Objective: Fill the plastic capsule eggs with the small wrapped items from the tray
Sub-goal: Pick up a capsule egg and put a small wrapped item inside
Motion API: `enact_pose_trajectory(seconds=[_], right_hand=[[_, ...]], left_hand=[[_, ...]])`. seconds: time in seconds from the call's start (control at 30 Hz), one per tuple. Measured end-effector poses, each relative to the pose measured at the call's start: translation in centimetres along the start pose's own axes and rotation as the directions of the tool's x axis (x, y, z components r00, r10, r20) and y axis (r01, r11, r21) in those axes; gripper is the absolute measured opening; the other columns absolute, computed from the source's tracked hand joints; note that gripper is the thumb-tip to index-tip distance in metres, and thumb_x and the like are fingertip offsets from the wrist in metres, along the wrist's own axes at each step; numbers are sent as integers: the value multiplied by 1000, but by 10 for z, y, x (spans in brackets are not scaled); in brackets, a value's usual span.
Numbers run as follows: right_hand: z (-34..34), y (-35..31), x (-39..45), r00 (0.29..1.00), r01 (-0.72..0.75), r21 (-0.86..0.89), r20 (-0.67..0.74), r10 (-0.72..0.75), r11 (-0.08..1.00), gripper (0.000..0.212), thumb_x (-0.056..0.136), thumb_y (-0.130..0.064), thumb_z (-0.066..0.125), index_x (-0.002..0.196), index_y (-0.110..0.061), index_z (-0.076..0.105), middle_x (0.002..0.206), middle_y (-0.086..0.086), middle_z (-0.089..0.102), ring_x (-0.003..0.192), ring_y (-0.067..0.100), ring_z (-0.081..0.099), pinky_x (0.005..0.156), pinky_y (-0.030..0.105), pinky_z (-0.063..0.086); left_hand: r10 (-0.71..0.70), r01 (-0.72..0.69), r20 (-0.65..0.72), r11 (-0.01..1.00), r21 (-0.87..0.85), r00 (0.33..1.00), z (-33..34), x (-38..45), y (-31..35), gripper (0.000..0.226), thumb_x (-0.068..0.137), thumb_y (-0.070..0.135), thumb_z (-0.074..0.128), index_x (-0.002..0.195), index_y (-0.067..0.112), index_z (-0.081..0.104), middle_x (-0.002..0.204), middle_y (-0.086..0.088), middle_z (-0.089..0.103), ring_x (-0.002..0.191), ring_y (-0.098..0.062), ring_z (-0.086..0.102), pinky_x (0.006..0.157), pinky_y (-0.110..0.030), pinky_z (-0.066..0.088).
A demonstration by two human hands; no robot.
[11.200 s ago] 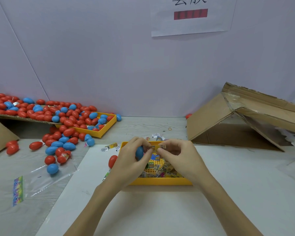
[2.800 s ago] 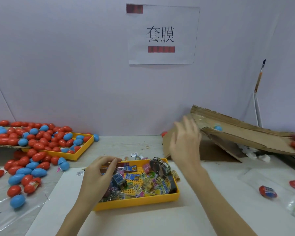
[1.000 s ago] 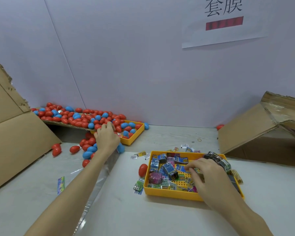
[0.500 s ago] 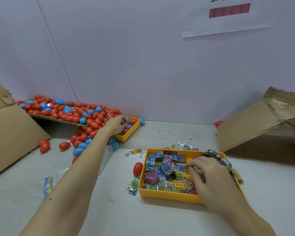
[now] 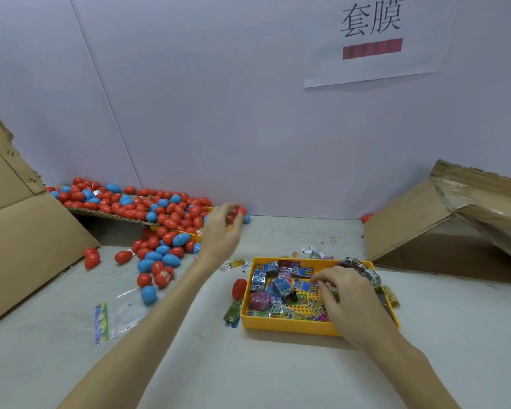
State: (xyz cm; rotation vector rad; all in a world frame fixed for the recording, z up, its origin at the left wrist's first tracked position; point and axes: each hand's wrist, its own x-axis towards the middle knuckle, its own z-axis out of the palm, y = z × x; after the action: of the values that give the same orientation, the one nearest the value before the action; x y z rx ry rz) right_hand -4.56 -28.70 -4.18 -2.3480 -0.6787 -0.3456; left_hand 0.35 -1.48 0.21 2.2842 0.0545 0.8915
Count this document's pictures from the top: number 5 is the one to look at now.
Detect person's left hand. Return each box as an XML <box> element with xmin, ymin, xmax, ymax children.
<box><xmin>191</xmin><ymin>202</ymin><xmax>246</xmax><ymax>273</ymax></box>

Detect person's right hand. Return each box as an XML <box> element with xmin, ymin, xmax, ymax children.
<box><xmin>310</xmin><ymin>265</ymin><xmax>400</xmax><ymax>353</ymax></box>

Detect pile of plastic eggs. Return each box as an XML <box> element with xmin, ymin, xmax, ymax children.
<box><xmin>46</xmin><ymin>175</ymin><xmax>253</xmax><ymax>306</ymax></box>

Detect person's left forearm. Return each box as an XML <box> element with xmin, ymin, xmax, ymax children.
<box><xmin>58</xmin><ymin>260</ymin><xmax>220</xmax><ymax>409</ymax></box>

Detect yellow tray under eggs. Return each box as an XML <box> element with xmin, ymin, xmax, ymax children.
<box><xmin>175</xmin><ymin>218</ymin><xmax>240</xmax><ymax>246</ymax></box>

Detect yellow plastic tray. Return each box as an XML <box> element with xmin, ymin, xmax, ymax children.
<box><xmin>239</xmin><ymin>255</ymin><xmax>402</xmax><ymax>338</ymax></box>

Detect torn flattened cardboard box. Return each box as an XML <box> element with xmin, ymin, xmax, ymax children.
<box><xmin>361</xmin><ymin>158</ymin><xmax>511</xmax><ymax>287</ymax></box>

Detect brown cardboard sheet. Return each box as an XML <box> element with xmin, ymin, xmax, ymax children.
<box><xmin>66</xmin><ymin>206</ymin><xmax>152</xmax><ymax>227</ymax></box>

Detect clear bag with coloured label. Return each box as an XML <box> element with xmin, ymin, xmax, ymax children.
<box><xmin>93</xmin><ymin>284</ymin><xmax>160</xmax><ymax>345</ymax></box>

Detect tall brown cardboard box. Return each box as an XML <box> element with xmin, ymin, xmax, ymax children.
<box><xmin>0</xmin><ymin>101</ymin><xmax>100</xmax><ymax>331</ymax></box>

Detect white paper sign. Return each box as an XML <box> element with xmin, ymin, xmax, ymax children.
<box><xmin>303</xmin><ymin>0</ymin><xmax>462</xmax><ymax>89</ymax></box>

